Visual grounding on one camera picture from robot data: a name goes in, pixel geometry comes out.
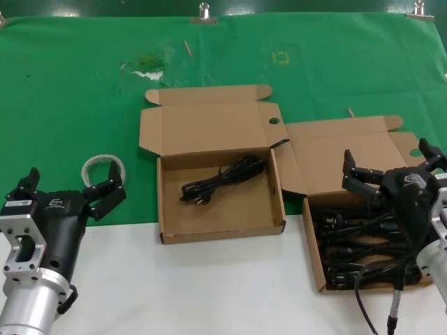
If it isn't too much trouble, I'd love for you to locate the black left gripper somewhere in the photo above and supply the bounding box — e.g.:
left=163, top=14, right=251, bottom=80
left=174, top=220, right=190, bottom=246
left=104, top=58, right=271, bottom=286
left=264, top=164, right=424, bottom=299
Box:
left=6, top=160, right=128, bottom=281

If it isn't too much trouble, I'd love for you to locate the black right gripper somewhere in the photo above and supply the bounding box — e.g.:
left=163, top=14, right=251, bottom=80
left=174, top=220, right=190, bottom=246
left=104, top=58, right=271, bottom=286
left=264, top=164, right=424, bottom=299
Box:
left=342, top=137, right=444, bottom=256

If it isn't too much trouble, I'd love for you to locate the open brown cardboard box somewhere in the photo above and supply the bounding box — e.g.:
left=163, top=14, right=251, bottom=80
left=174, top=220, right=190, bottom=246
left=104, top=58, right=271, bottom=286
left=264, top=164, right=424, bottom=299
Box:
left=138, top=83, right=289, bottom=246
left=279, top=114, right=439, bottom=296

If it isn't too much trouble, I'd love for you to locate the white tape roll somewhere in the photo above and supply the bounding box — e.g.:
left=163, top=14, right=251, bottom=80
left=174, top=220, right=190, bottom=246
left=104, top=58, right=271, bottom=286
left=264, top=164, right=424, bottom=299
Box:
left=81, top=152, right=127, bottom=189

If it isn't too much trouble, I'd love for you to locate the green table cloth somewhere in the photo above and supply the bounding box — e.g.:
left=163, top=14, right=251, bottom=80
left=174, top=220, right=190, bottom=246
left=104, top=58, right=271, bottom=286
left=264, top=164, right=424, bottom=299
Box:
left=0, top=12, right=447, bottom=231

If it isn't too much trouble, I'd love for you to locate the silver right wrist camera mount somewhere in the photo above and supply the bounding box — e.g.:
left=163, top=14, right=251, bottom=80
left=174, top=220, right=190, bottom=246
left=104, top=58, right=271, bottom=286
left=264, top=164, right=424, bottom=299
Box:
left=431, top=172, right=447, bottom=253

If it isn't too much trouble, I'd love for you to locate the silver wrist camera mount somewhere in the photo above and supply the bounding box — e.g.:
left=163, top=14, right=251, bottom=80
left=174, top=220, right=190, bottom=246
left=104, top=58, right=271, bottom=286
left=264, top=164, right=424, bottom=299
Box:
left=0, top=200, right=47, bottom=283
left=431, top=172, right=447, bottom=253

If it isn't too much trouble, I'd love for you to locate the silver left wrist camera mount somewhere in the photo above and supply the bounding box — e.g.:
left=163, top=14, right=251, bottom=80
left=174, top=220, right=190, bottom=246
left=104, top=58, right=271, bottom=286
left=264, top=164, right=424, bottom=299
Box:
left=0, top=200, right=47, bottom=283

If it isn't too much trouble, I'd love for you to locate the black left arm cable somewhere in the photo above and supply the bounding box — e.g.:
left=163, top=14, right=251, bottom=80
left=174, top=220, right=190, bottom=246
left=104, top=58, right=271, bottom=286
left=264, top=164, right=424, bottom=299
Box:
left=57, top=284, right=78, bottom=315

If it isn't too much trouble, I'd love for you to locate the black cable with silver connector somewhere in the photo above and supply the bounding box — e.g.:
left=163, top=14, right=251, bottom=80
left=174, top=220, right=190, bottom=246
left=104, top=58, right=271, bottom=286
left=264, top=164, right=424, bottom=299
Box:
left=353, top=258, right=411, bottom=335

